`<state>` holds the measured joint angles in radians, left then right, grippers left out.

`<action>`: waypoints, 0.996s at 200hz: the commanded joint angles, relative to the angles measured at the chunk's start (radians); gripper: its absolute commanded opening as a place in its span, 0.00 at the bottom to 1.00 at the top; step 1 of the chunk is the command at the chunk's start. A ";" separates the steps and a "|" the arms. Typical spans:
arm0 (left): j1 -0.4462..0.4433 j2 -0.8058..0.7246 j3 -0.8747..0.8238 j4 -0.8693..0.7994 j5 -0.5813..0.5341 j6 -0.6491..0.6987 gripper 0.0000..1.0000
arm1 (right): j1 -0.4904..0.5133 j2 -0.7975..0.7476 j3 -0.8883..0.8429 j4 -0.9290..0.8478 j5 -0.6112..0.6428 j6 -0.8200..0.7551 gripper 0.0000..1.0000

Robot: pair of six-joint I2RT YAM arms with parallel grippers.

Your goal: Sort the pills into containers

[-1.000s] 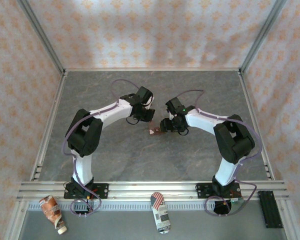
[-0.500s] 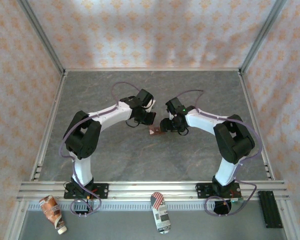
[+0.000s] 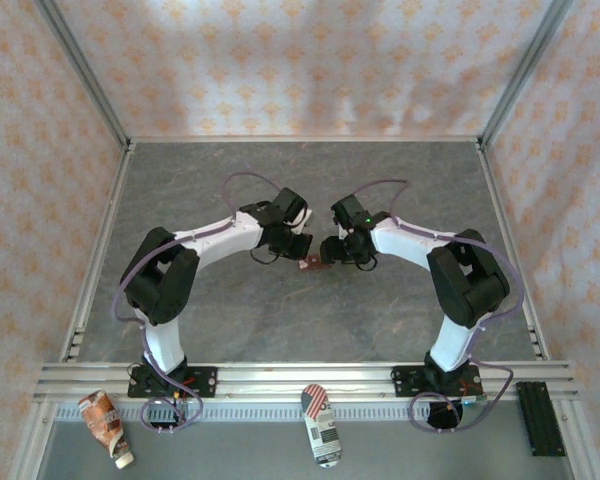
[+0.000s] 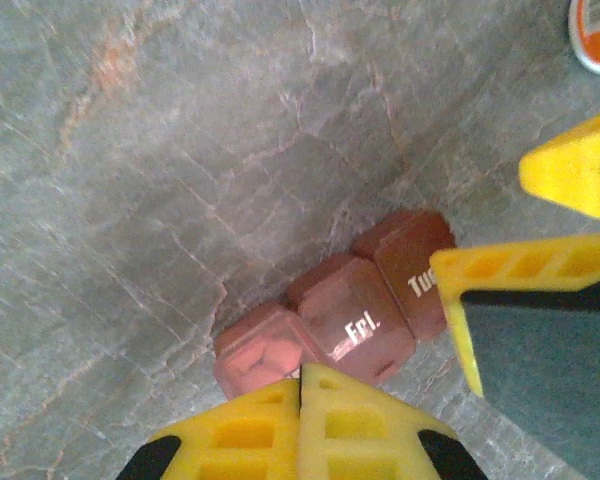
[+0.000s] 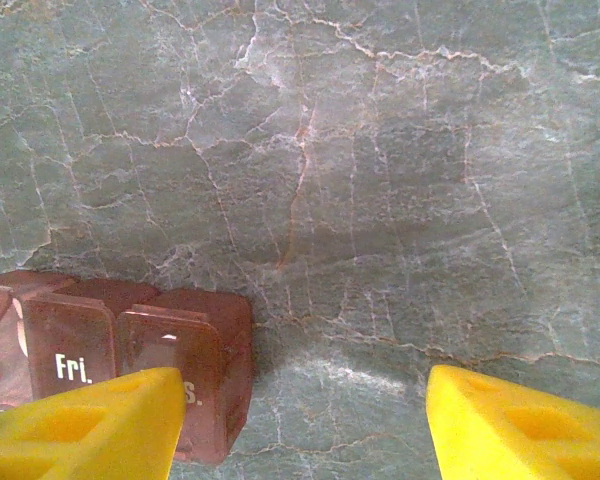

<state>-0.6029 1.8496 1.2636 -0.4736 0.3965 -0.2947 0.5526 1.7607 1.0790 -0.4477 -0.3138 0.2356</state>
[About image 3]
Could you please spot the brown weekly pill organizer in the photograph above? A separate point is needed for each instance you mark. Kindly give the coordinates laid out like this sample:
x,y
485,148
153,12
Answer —
x,y
312,262

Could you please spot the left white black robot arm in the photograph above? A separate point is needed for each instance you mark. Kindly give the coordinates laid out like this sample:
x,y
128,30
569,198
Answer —
x,y
215,245

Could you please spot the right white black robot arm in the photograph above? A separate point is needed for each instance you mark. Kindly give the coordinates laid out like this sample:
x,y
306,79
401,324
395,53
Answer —
x,y
405,240

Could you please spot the flag print pouch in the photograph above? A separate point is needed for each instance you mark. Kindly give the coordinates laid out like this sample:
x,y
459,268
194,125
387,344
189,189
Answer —
x,y
320,425

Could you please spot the orange patterned white curtain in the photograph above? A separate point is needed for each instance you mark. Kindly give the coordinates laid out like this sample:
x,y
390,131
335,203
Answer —
x,y
300,60
20,200
580,200

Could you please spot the black ribbed strip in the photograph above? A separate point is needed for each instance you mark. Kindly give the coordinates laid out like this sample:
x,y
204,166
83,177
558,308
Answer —
x,y
540,420

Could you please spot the brown squeeze bottle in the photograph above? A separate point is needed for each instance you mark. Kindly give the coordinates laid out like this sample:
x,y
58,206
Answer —
x,y
102,420

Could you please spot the aluminium table edge rail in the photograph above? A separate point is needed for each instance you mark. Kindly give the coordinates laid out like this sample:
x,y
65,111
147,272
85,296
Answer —
x,y
305,138
121,175
505,225

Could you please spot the wide aluminium frame rail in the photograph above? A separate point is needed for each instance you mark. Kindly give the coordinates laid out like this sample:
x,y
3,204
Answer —
x,y
305,374

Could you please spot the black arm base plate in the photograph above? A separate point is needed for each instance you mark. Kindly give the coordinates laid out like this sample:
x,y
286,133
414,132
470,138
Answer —
x,y
205,382
405,382

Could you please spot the aluminium frame post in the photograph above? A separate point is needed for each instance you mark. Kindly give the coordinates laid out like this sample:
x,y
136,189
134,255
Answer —
x,y
81,65
527,65

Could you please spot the aluminium frame beam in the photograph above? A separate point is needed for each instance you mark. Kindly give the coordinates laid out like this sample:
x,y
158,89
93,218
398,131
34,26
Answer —
x,y
30,440
575,450

